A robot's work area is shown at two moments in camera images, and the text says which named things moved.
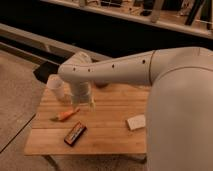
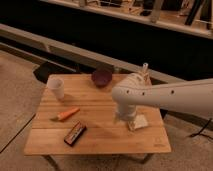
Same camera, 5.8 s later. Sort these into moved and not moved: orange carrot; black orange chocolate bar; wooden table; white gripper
Moved: white gripper
Not moved: orange carrot; black orange chocolate bar; wooden table
